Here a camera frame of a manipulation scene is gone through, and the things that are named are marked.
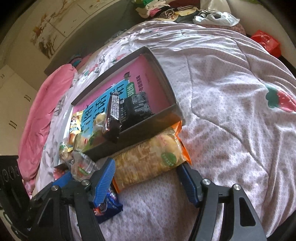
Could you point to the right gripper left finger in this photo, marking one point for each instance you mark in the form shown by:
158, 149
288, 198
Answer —
87, 195

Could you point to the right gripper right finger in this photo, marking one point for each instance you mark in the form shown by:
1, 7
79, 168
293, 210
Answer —
240, 220

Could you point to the clear meat floss cake bag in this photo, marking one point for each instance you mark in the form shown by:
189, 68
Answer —
65, 152

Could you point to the green egg yolk pastry packet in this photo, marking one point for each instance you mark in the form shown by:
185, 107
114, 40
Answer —
81, 141

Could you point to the orange rice cracker packet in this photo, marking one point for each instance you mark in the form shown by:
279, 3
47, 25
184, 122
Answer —
150, 158

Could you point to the dark chocolate bar wrapper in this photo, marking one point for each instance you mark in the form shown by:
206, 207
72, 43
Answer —
112, 124

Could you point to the blue cookie packet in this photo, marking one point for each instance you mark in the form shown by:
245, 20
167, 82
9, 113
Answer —
109, 208

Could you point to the clear orange snack bag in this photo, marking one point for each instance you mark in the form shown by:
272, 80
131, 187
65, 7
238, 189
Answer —
81, 166

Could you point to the yellow cartoon snack stick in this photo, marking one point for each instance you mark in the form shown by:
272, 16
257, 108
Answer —
75, 126

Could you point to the pink blanket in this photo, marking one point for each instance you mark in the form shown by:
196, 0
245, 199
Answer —
38, 122

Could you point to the pink and blue book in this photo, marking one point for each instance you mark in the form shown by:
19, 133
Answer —
137, 72

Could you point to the white wardrobe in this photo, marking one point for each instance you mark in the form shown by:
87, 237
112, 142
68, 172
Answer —
16, 99

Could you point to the strawberry print lilac quilt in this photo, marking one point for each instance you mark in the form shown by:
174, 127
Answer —
234, 97

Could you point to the shallow dark cardboard box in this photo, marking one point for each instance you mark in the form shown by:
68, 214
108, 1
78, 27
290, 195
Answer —
131, 136

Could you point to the black snack packet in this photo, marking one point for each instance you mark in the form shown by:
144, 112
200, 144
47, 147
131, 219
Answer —
134, 109

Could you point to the red plastic bag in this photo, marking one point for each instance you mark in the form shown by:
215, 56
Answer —
268, 42

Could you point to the floral fabric bag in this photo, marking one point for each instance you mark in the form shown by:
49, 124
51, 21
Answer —
236, 28

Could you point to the white plastic bag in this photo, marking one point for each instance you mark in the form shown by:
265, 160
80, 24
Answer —
205, 17

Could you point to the dark grey headboard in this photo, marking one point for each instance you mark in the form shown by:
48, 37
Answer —
94, 32

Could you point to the pile of folded clothes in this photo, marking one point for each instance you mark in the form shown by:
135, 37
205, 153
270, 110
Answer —
174, 11

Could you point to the wall painting panels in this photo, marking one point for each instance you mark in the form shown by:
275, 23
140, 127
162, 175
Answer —
57, 20

